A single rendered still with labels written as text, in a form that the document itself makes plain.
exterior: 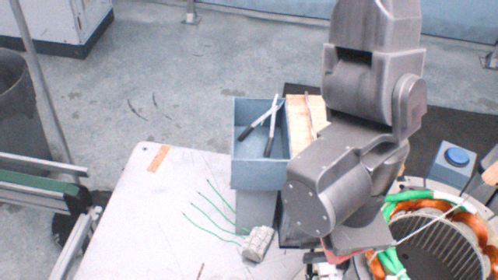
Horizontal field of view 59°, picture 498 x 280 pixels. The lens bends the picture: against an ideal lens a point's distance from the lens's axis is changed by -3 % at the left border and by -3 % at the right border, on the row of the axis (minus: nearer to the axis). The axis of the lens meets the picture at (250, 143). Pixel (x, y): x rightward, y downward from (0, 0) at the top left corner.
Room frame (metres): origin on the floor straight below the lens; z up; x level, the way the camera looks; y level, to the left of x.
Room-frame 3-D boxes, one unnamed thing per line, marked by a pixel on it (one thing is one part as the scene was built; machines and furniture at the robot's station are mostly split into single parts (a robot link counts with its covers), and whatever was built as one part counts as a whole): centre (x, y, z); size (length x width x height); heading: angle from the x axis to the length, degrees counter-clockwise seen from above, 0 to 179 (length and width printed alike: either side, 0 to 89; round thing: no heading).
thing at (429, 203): (0.40, -0.28, 1.12); 0.06 x 0.02 x 0.04; 85
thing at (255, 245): (0.52, -0.03, 0.80); 0.10 x 0.05 x 0.04; 157
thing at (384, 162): (0.29, -0.11, 1.34); 0.07 x 0.06 x 0.07; 135
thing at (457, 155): (0.59, -0.40, 1.04); 0.04 x 0.04 x 0.01
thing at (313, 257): (0.28, -0.09, 1.17); 0.04 x 0.01 x 0.02; 101
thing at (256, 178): (0.60, -0.02, 0.92); 0.17 x 0.11 x 0.28; 4
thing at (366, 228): (0.29, -0.12, 1.28); 0.10 x 0.07 x 0.07; 12
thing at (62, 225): (1.04, 0.66, 0.01); 0.34 x 0.34 x 0.02
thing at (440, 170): (0.59, -0.40, 0.91); 0.07 x 0.07 x 0.25; 63
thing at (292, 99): (0.62, -0.17, 1.05); 0.20 x 0.19 x 0.02; 94
